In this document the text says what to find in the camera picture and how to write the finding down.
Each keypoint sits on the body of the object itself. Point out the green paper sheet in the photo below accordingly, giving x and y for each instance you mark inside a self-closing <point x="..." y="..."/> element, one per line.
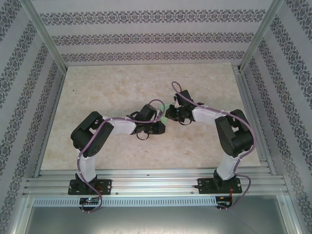
<point x="165" y="106"/>

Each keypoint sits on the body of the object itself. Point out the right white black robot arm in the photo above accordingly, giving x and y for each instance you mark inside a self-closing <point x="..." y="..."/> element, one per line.
<point x="226" y="168"/>

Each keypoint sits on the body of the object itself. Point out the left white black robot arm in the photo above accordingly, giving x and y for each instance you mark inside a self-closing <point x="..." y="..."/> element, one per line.
<point x="87" y="168"/>

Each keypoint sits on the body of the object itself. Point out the grey metal sheet panel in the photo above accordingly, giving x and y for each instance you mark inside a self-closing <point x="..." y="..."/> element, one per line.
<point x="156" y="219"/>

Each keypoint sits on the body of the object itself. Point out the small circuit board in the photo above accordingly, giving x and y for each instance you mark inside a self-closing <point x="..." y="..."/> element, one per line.
<point x="89" y="200"/>
<point x="223" y="198"/>

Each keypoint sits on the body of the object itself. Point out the right white camera bracket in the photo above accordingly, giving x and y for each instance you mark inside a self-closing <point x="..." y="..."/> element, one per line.
<point x="176" y="103"/>

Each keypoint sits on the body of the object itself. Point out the wide aluminium mounting rail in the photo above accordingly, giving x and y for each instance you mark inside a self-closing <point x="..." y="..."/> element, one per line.
<point x="156" y="182"/>

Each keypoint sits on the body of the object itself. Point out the aluminium side rail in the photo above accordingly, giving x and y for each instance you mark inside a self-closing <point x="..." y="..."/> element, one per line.
<point x="253" y="122"/>
<point x="50" y="122"/>

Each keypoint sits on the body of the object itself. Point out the aluminium frame post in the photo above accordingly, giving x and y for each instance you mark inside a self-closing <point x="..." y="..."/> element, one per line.
<point x="44" y="31"/>
<point x="262" y="31"/>

